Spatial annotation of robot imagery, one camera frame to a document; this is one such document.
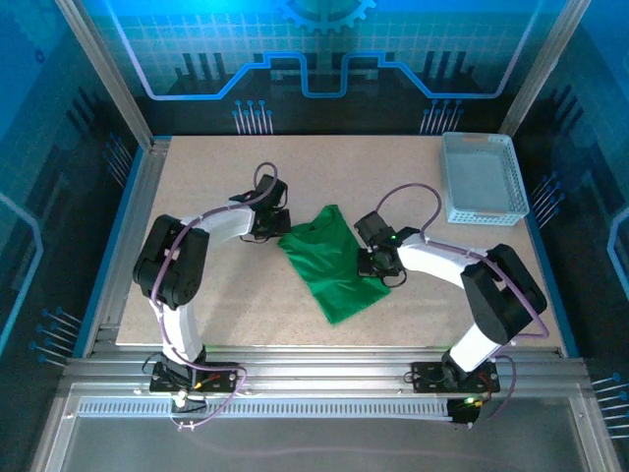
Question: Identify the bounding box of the green t-shirt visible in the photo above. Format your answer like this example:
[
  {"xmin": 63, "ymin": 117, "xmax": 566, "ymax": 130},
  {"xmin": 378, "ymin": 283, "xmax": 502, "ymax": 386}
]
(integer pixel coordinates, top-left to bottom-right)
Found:
[{"xmin": 277, "ymin": 204, "xmax": 393, "ymax": 325}]

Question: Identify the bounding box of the pale blue plastic basket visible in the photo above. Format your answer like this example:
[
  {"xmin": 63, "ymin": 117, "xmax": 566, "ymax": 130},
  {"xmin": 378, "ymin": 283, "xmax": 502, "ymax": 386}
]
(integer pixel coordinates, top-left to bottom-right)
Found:
[{"xmin": 440, "ymin": 131, "xmax": 531, "ymax": 226}]

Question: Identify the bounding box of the black controller box with lights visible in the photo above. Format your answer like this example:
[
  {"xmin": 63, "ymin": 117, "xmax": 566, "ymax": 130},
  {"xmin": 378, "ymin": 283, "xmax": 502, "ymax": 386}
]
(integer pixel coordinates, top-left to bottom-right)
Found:
[{"xmin": 446, "ymin": 396, "xmax": 483, "ymax": 427}]

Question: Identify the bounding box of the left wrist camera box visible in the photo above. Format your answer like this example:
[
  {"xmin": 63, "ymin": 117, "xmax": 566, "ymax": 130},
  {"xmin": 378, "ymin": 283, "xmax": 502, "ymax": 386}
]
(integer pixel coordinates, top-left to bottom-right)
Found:
[{"xmin": 254, "ymin": 174, "xmax": 290, "ymax": 210}]

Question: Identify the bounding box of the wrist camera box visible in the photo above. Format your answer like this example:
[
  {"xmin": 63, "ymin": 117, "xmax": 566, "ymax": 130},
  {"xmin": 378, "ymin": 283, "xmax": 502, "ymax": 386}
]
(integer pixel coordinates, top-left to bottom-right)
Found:
[
  {"xmin": 254, "ymin": 174, "xmax": 290, "ymax": 210},
  {"xmin": 353, "ymin": 210, "xmax": 395, "ymax": 243}
]

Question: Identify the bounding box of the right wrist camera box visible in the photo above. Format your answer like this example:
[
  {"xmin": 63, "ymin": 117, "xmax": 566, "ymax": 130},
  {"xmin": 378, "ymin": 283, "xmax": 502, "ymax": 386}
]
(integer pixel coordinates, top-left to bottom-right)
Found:
[{"xmin": 353, "ymin": 210, "xmax": 395, "ymax": 243}]

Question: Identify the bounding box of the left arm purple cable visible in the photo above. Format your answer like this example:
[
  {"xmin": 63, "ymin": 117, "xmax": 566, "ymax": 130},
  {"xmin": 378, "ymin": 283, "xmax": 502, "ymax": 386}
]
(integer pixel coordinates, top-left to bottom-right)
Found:
[{"xmin": 142, "ymin": 161, "xmax": 280, "ymax": 433}]

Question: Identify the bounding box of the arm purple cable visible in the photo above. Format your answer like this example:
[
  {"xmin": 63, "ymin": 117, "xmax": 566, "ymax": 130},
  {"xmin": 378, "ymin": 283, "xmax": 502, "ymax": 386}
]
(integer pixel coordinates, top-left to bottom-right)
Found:
[
  {"xmin": 142, "ymin": 161, "xmax": 280, "ymax": 433},
  {"xmin": 376, "ymin": 182, "xmax": 551, "ymax": 429}
]

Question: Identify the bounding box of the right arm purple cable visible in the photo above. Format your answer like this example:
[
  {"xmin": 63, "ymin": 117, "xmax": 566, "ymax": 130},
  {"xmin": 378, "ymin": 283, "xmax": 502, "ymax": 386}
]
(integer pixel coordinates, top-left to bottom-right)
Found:
[{"xmin": 376, "ymin": 182, "xmax": 551, "ymax": 429}]

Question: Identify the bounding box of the aluminium table edge rail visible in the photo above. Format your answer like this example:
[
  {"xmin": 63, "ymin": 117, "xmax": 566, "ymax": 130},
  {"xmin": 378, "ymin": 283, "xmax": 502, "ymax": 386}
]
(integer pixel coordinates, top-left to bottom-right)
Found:
[{"xmin": 61, "ymin": 343, "xmax": 591, "ymax": 397}]

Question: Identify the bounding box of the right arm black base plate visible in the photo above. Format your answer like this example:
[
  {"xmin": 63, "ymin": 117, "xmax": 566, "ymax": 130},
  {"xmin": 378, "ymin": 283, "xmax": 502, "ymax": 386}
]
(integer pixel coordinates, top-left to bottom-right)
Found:
[{"xmin": 411, "ymin": 361, "xmax": 501, "ymax": 394}]

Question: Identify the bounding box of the aluminium side rail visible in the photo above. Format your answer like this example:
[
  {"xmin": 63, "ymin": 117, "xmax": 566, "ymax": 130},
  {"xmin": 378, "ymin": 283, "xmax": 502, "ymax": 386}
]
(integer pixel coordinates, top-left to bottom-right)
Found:
[{"xmin": 81, "ymin": 137, "xmax": 173, "ymax": 358}]

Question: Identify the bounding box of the slotted grey cable duct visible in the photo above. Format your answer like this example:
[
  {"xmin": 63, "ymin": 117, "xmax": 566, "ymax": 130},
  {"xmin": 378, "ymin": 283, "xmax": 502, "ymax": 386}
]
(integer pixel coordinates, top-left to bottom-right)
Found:
[{"xmin": 76, "ymin": 396, "xmax": 453, "ymax": 420}]

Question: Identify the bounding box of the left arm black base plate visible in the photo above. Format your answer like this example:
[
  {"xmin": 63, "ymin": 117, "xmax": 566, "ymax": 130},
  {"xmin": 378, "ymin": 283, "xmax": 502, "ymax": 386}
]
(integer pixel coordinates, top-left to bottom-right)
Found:
[{"xmin": 149, "ymin": 362, "xmax": 241, "ymax": 393}]

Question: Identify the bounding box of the grey lower frame panel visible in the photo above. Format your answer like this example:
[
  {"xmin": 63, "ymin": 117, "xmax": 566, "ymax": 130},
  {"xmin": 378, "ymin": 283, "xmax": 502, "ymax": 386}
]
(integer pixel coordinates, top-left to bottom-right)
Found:
[{"xmin": 29, "ymin": 383, "xmax": 620, "ymax": 472}]

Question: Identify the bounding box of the aluminium frame post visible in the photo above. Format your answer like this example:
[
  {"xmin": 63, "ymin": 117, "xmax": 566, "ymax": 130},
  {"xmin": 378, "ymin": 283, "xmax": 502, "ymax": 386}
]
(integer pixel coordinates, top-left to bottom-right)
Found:
[
  {"xmin": 54, "ymin": 0, "xmax": 158, "ymax": 148},
  {"xmin": 496, "ymin": 0, "xmax": 594, "ymax": 144}
]

